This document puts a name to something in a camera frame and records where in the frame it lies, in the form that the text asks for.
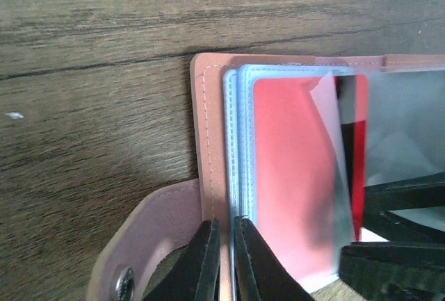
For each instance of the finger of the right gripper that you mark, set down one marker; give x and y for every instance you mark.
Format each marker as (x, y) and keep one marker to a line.
(381, 200)
(394, 270)

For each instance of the red credit card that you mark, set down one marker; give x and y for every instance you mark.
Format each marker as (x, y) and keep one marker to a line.
(309, 136)

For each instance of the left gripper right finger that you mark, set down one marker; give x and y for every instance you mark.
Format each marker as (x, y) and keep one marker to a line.
(259, 274)

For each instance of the pink leather card holder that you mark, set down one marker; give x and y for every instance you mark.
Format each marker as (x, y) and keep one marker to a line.
(167, 218)

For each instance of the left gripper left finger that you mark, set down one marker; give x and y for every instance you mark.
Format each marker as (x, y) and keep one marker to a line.
(195, 276)

